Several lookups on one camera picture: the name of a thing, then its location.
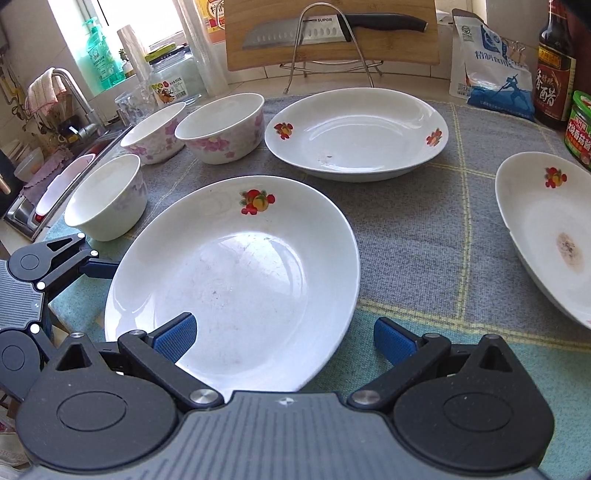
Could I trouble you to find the white fruit-print deep plate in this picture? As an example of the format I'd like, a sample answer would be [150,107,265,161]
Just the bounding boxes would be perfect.
[264,87,449,183]

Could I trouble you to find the chrome kitchen faucet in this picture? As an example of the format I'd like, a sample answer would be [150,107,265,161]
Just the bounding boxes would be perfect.
[51,67,106,135]

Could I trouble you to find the tall plastic bag roll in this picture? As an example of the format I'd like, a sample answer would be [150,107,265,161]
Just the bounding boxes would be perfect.
[173,0,228,97]

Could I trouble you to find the clear drinking glass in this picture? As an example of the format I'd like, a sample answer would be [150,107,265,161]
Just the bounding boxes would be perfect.
[114,85,157,126]

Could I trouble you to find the white blue salt bag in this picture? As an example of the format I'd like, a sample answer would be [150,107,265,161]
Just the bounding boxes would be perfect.
[450,9,534,121]

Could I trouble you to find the large white fruit-print plate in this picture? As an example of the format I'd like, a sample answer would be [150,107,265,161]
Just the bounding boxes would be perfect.
[495,152,591,328]

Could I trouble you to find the dark vinegar bottle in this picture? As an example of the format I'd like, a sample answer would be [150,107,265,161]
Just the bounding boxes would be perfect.
[533,1,576,129]

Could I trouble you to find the white bowl pale floral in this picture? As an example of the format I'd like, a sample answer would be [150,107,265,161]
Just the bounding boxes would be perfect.
[64,154,147,242]

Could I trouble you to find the stainless steel sink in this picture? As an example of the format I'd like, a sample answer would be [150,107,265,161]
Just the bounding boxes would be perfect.
[4,125,130,242]

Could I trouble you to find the pink white dish towel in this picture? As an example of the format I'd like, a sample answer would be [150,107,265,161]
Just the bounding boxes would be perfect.
[26,68,66,115]

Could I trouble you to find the purple dish cloth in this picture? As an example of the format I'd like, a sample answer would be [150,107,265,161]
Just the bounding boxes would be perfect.
[21,149,72,205]

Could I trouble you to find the grey checked table cloth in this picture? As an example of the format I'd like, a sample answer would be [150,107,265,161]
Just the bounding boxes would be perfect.
[51,104,590,479]

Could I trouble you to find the green lidded sauce jar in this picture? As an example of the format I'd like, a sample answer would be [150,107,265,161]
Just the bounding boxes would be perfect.
[564,90,591,170]

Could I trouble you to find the white bowl pink flowers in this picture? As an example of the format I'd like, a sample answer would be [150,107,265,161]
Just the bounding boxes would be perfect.
[174,93,266,165]

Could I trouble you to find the plastic wrap roll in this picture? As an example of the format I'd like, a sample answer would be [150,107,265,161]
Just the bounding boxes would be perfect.
[117,25,151,86]

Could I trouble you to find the black-handled santoku knife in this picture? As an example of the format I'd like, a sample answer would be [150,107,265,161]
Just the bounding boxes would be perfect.
[242,13,428,50]

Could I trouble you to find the glass jar green lid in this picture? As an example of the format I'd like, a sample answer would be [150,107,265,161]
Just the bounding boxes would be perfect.
[146,43,208,106]

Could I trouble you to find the green dish soap bottle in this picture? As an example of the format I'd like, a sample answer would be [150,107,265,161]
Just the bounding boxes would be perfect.
[84,17,125,90]

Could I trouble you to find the white bowl pink floral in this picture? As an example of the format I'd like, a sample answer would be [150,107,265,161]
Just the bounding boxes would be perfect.
[120,102,187,165]

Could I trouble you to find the bamboo cutting board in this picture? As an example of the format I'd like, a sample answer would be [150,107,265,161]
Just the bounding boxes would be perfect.
[224,0,440,71]

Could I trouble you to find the metal wire board rack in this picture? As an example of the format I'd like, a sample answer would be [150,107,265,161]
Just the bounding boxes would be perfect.
[280,1,385,95]

